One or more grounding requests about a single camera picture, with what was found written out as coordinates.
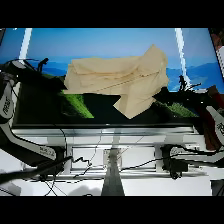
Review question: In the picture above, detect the dark red garment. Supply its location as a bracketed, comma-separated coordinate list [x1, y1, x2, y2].
[199, 85, 224, 152]

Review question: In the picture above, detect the beige garment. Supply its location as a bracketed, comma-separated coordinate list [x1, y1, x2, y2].
[63, 44, 170, 120]

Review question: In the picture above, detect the silver frame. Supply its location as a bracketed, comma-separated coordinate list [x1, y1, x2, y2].
[11, 125, 214, 197]

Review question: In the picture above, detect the black cable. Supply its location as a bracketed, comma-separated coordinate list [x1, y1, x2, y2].
[71, 131, 103, 178]
[119, 155, 174, 173]

